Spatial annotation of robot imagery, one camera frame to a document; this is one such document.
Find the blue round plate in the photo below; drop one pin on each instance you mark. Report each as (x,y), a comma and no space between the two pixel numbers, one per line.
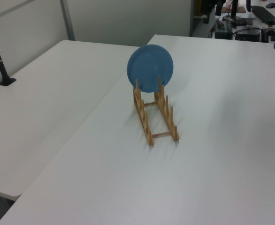
(149,65)

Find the wooden plate rack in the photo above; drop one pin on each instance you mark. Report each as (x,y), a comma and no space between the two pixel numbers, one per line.
(143,112)

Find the black device with green label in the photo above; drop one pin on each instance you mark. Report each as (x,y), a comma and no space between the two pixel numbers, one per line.
(222,29)

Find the black electronics box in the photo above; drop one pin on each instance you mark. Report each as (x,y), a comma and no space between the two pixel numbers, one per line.
(247,34)

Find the black stand with round base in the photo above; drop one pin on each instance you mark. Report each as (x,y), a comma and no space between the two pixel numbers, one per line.
(233,14)

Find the brown wooden board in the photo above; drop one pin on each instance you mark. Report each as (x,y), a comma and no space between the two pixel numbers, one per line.
(241,9)

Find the black computer keyboard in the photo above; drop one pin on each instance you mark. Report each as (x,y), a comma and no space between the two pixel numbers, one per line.
(266,14)

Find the black computer mouse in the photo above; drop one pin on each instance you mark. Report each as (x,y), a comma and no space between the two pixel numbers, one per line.
(270,5)

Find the grey partition frame post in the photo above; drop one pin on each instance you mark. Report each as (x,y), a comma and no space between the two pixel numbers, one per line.
(68,18)

